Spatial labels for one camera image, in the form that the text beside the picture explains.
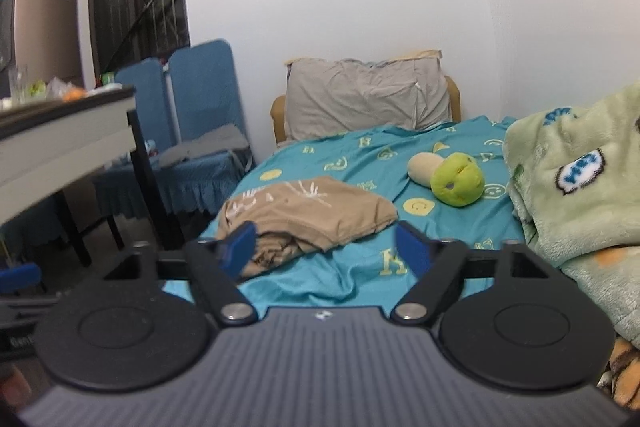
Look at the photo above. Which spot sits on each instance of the grey pillow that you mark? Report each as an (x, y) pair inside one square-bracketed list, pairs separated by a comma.
[(326, 97)]

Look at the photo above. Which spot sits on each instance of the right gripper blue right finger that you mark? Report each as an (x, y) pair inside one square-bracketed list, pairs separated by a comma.
[(438, 265)]

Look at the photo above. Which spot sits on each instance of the teal patterned bed sheet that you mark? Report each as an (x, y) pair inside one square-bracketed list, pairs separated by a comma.
[(369, 272)]

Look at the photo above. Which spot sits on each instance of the grey cloth on chair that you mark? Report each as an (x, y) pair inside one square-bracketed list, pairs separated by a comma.
[(227, 138)]

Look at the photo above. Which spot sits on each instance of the green cream plush toy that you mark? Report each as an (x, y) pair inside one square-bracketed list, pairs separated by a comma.
[(456, 180)]

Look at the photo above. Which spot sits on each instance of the tan t-shirt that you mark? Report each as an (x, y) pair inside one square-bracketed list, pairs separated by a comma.
[(295, 218)]

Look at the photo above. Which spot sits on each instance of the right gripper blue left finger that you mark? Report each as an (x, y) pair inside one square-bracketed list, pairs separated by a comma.
[(213, 265)]

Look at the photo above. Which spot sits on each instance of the white black desk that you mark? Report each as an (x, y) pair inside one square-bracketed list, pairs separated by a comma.
[(49, 145)]

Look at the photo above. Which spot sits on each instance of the glass cup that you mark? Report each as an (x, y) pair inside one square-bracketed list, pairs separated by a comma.
[(18, 81)]

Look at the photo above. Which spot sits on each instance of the green fleece blanket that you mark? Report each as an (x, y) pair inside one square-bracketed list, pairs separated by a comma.
[(574, 184)]

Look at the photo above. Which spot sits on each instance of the blue folding chair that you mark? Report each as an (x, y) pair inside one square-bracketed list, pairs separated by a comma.
[(196, 92)]

